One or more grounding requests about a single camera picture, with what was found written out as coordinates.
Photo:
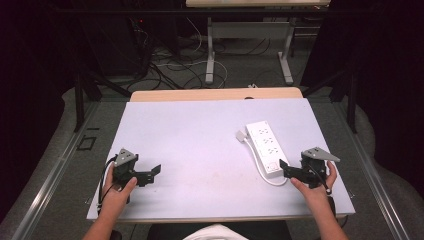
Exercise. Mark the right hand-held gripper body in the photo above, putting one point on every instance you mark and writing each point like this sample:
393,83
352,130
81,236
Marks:
314,166

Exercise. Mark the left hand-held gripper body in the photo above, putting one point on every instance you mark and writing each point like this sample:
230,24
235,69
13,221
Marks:
124,166

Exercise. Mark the white power strip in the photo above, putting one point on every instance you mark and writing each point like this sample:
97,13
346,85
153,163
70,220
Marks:
266,146

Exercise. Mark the person's right hand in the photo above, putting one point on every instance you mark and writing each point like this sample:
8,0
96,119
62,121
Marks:
315,196

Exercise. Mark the person's left hand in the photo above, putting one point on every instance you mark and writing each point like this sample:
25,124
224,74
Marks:
115,200

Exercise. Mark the black floor socket plate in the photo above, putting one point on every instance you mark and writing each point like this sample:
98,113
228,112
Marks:
87,143

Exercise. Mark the white power plug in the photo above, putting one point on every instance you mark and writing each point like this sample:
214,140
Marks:
240,135

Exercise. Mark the person's dark trousers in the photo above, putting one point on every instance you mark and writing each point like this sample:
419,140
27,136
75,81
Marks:
266,230

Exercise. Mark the black metal stand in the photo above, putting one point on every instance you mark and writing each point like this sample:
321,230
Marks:
350,100
79,100

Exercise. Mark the person's white garment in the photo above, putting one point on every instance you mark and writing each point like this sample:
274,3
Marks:
215,233

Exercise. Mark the dark curtain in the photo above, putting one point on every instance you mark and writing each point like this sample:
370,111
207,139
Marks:
390,83
30,83

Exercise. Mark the black equipment cabinet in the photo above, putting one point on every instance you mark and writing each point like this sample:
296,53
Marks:
113,43

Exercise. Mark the aluminium floor rail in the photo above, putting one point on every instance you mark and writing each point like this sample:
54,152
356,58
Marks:
373,166
50,181

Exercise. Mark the white metal frame desk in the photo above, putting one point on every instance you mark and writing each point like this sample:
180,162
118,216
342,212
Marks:
250,30

